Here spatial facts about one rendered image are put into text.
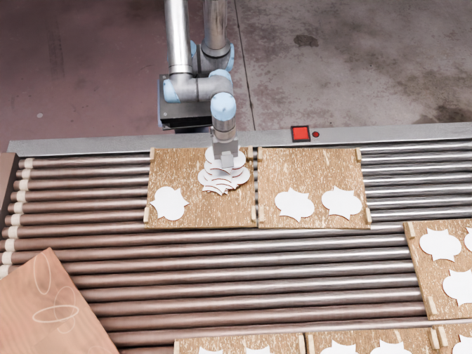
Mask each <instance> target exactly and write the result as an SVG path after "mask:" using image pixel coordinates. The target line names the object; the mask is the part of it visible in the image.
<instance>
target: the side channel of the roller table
mask: <svg viewBox="0 0 472 354"><path fill-rule="evenodd" d="M20 160H21V158H20V157H19V156H18V155H17V153H16V152H2V153H1V155H0V241H1V240H6V239H4V238H3V237H2V230H3V228H7V227H10V226H6V224H5V217H6V216H7V215H12V214H9V212H8V205H9V204H10V203H13V202H12V201H11V193H12V192H18V191H15V190H14V188H13V184H14V182H15V181H18V179H17V178H16V172H17V170H21V169H20V168H19V161H20Z"/></svg>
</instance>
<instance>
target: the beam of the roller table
mask: <svg viewBox="0 0 472 354"><path fill-rule="evenodd" d="M309 130H310V138H311V141H310V142H306V143H293V142H292V139H291V129H282V130H265V131H237V137H238V145H240V147H249V145H252V146H253V150H257V148H258V147H262V148H318V147H336V146H353V145H386V144H403V143H437V142H454V141H472V122H457V123H439V124H405V125H387V126H352V127H334V128H317V129H309ZM314 131H317V132H318V133H319V134H320V136H319V137H317V138H315V137H313V136H312V132H314ZM211 146H212V138H211V136H210V133H178V134H161V135H143V136H108V137H90V138H56V139H39V140H10V141H9V144H8V149H7V152H16V153H17V155H18V156H19V157H20V158H21V159H27V158H35V159H48V158H65V157H98V156H116V155H149V154H150V149H151V148H210V147H211Z"/></svg>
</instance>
